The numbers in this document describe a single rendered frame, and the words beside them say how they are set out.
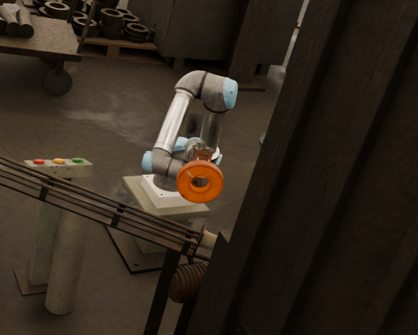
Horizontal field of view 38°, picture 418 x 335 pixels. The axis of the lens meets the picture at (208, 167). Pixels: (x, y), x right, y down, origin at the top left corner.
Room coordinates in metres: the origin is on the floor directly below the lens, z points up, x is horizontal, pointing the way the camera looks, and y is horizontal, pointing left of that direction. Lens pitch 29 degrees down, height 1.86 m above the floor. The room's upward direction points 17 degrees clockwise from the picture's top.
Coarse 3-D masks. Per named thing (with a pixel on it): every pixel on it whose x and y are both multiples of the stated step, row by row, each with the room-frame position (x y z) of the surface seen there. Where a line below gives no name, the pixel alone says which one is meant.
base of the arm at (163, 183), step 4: (156, 176) 2.43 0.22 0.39; (160, 176) 2.41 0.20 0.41; (164, 176) 2.41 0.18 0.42; (156, 180) 2.41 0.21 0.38; (160, 180) 2.40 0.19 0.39; (164, 180) 2.41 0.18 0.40; (168, 180) 2.40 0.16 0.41; (172, 180) 2.40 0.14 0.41; (156, 184) 2.41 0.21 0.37; (160, 184) 2.40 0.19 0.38; (164, 184) 2.41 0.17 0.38; (168, 184) 2.39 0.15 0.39; (172, 184) 2.40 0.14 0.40; (160, 188) 2.39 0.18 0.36; (164, 188) 2.39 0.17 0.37; (168, 188) 2.39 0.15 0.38; (172, 188) 2.39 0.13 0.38; (176, 188) 2.40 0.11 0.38
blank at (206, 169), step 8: (200, 160) 1.76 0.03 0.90; (184, 168) 1.74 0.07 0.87; (192, 168) 1.73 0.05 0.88; (200, 168) 1.74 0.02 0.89; (208, 168) 1.74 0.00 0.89; (216, 168) 1.76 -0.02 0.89; (184, 176) 1.73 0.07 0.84; (192, 176) 1.74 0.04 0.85; (208, 176) 1.75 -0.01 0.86; (216, 176) 1.75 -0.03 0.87; (184, 184) 1.73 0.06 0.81; (208, 184) 1.77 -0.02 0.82; (216, 184) 1.75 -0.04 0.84; (184, 192) 1.74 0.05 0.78; (192, 192) 1.74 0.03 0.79; (200, 192) 1.75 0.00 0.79; (208, 192) 1.75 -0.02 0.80; (216, 192) 1.76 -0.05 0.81; (192, 200) 1.74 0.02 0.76; (200, 200) 1.75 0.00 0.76; (208, 200) 1.75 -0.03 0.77
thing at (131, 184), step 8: (128, 176) 2.51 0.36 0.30; (136, 176) 2.53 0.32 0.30; (128, 184) 2.44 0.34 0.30; (136, 184) 2.46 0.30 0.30; (128, 192) 2.42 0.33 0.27; (136, 192) 2.40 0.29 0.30; (144, 192) 2.42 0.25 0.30; (136, 200) 2.35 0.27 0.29; (144, 200) 2.35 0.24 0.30; (144, 208) 2.29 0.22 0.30; (152, 208) 2.31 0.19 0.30; (160, 208) 2.33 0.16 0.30; (168, 208) 2.35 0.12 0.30; (176, 208) 2.36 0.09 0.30; (184, 208) 2.38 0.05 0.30; (192, 208) 2.40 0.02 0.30; (200, 208) 2.42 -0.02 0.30; (168, 216) 2.30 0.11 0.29; (176, 216) 2.33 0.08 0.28; (184, 216) 2.35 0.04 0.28; (192, 216) 2.38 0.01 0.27; (200, 216) 2.40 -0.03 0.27
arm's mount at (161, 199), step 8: (144, 176) 2.47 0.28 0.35; (152, 176) 2.49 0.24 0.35; (144, 184) 2.44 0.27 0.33; (152, 184) 2.41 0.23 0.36; (152, 192) 2.37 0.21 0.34; (160, 192) 2.36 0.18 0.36; (168, 192) 2.38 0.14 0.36; (176, 192) 2.40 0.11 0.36; (152, 200) 2.36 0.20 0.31; (160, 200) 2.32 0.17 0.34; (168, 200) 2.35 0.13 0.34; (176, 200) 2.37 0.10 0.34; (184, 200) 2.40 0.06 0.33
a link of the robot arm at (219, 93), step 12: (204, 84) 2.29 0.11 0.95; (216, 84) 2.29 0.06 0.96; (228, 84) 2.30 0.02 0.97; (204, 96) 2.29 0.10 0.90; (216, 96) 2.28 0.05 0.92; (228, 96) 2.28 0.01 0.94; (216, 108) 2.30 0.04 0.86; (228, 108) 2.30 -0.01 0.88; (204, 120) 2.36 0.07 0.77; (216, 120) 2.34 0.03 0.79; (204, 132) 2.37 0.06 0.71; (216, 132) 2.36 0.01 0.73; (216, 144) 2.40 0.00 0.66; (216, 156) 2.41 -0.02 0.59
